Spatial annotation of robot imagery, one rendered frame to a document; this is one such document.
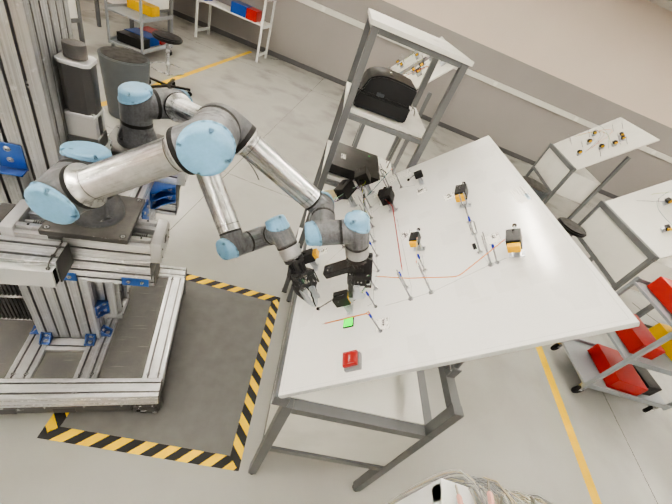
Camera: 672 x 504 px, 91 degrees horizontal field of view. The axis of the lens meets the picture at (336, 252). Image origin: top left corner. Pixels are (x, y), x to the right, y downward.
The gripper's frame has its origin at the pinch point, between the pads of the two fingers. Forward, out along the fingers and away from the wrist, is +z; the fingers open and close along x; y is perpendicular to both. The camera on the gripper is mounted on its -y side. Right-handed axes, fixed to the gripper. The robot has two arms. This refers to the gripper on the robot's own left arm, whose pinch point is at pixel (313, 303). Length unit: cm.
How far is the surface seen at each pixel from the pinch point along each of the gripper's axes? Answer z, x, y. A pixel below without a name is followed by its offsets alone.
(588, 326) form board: 16, 42, 69
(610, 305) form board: 14, 50, 71
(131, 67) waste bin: -199, 12, -284
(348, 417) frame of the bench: 40.4, -10.0, 12.1
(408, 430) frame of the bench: 56, 7, 19
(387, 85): -66, 92, -30
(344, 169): -36, 69, -62
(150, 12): -326, 90, -453
